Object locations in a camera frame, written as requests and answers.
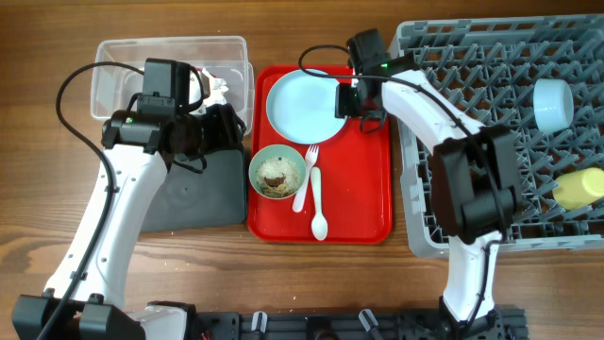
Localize white plastic fork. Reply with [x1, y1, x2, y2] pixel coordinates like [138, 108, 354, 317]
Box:
[293, 144, 319, 213]

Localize white napkin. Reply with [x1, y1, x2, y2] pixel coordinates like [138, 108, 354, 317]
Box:
[201, 70, 228, 107]

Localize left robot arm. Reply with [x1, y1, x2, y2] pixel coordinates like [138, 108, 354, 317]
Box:
[11, 59, 246, 339]

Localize light blue plate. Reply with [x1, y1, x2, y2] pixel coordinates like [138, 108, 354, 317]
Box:
[265, 70, 346, 145]

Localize grey dishwasher rack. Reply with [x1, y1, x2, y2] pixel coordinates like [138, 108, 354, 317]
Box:
[388, 14, 603, 252]

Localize red serving tray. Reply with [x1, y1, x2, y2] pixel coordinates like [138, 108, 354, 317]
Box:
[246, 65, 393, 245]

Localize light blue bowl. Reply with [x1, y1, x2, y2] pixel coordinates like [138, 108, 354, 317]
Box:
[533, 79, 574, 134]

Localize white plastic spoon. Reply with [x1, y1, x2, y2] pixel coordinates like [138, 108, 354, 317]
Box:
[310, 167, 328, 241]

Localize rice and food scraps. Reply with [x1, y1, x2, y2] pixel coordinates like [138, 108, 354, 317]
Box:
[256, 157, 300, 198]

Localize black plastic tray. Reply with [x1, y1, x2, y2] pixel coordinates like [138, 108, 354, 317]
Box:
[142, 144, 247, 233]

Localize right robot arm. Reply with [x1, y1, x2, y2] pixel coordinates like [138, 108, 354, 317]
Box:
[336, 29, 521, 339]

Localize yellow plastic cup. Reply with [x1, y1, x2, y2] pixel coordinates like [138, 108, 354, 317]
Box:
[552, 168, 604, 211]

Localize green bowl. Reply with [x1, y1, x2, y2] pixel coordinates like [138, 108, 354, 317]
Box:
[248, 144, 306, 199]

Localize clear plastic bin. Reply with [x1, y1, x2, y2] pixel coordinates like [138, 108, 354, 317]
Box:
[91, 36, 254, 132]

